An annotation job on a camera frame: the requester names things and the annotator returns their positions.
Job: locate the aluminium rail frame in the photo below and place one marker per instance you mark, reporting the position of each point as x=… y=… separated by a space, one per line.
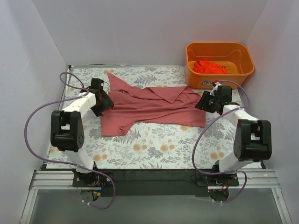
x=62 y=180

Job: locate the floral patterned table mat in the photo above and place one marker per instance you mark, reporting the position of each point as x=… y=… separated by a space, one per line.
x=149 y=145

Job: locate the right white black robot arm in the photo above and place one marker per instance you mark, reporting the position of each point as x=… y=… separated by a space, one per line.
x=252 y=142

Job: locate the orange plastic basket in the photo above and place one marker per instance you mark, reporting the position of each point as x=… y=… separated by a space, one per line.
x=234 y=57

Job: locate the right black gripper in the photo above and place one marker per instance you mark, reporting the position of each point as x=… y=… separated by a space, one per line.
x=205 y=101

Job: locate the pink t shirt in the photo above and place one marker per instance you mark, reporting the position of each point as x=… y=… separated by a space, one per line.
x=163 y=105

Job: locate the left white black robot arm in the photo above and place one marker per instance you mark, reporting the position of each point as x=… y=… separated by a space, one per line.
x=67 y=132

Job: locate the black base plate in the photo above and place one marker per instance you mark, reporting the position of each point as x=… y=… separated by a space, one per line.
x=157 y=182

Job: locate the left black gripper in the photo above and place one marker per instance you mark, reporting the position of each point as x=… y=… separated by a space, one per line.
x=103 y=104

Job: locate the orange t shirt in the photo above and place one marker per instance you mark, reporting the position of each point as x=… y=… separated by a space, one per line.
x=208 y=67

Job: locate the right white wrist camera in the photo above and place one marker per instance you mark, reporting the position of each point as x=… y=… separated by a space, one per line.
x=215 y=85

